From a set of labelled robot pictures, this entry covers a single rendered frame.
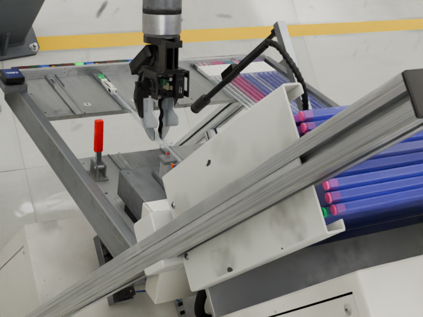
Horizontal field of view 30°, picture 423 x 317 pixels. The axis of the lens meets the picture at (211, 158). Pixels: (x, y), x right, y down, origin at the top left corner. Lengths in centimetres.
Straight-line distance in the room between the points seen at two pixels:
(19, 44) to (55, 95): 92
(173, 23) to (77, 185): 35
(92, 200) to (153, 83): 28
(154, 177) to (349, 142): 69
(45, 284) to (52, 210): 73
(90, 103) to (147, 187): 45
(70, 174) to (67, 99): 31
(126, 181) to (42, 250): 52
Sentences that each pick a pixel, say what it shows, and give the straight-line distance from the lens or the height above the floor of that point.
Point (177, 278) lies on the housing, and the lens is 124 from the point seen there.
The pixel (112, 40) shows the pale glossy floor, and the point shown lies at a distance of 278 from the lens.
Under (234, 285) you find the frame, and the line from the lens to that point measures 107.
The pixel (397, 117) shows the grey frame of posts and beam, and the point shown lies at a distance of 64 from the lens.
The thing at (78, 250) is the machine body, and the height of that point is 62.
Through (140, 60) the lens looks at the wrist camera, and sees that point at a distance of 157.
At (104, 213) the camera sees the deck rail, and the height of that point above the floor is 112.
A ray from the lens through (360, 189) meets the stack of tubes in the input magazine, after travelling 88.
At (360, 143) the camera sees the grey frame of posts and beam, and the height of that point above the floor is 183.
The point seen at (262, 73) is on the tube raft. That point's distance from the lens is 197.
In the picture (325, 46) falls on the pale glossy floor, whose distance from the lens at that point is 321.
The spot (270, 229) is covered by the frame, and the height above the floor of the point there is 162.
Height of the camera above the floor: 233
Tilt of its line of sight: 58 degrees down
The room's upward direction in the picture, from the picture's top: 54 degrees clockwise
